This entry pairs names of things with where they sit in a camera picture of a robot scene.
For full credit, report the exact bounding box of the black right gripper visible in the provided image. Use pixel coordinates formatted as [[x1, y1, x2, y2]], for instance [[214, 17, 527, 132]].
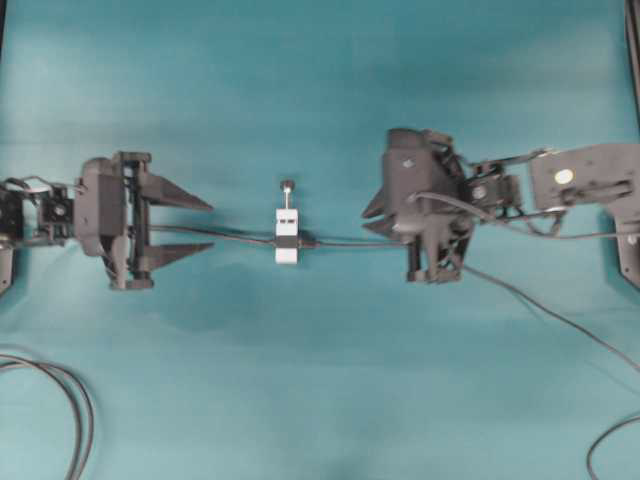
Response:
[[361, 128, 473, 283]]

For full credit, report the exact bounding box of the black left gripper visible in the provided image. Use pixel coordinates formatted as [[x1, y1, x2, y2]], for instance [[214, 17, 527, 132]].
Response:
[[74, 152, 214, 290]]

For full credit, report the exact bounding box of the black USB cable with plug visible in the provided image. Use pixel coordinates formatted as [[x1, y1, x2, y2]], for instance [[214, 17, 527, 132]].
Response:
[[298, 238, 416, 251]]

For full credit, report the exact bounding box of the white vise with female connector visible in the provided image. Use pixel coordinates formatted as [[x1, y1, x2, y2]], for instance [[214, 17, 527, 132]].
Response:
[[275, 179, 299, 265]]

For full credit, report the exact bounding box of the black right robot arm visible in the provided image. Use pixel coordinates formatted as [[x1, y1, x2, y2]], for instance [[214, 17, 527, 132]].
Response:
[[361, 128, 639, 286]]

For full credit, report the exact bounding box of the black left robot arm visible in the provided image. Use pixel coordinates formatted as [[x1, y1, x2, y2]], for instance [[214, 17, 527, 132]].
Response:
[[1, 151, 213, 291]]

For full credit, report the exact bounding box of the black female connector cable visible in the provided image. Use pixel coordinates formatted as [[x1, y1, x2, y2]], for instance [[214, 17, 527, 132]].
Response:
[[147, 224, 279, 246]]

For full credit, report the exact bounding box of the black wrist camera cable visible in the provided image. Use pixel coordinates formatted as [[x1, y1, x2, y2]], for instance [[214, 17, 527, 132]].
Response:
[[407, 192, 640, 374]]

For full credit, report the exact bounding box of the black cable loop lower left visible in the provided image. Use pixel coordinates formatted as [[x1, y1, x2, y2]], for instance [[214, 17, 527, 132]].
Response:
[[0, 354, 95, 480]]

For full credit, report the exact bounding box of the black aluminium frame rail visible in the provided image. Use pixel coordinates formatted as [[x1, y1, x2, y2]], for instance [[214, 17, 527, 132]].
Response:
[[625, 0, 639, 109]]

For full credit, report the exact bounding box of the black cable lower right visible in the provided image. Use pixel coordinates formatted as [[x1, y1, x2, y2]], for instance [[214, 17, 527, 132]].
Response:
[[586, 417, 640, 480]]

